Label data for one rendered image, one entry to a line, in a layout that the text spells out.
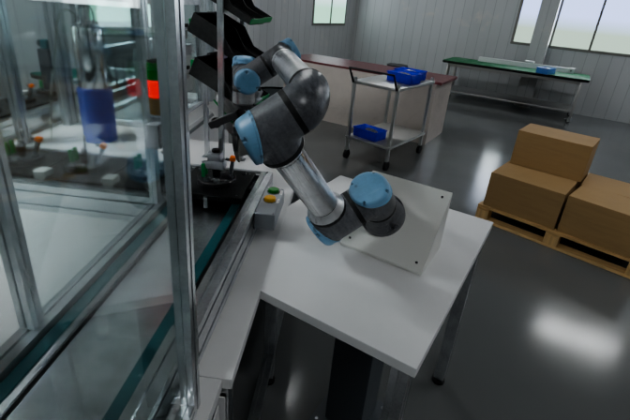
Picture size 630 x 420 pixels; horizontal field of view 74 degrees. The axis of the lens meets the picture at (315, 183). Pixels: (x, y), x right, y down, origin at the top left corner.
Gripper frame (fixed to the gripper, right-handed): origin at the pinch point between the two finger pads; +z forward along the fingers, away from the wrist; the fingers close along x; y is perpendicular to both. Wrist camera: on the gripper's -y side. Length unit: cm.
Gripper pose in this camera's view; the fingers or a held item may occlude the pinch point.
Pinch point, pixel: (237, 157)
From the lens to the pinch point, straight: 152.5
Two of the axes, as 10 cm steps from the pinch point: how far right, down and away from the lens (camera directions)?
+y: 9.9, 1.1, -0.5
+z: -0.8, 9.1, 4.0
